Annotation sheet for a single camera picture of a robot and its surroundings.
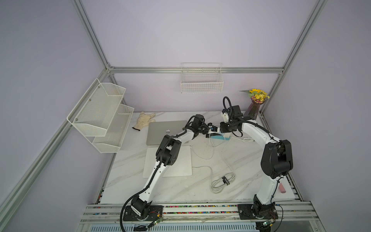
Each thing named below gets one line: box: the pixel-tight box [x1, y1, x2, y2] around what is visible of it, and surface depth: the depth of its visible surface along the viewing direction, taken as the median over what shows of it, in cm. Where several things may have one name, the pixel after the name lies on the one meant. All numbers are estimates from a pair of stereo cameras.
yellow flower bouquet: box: [238, 88, 270, 104], surface depth 100 cm
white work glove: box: [131, 111, 156, 131], surface depth 117 cm
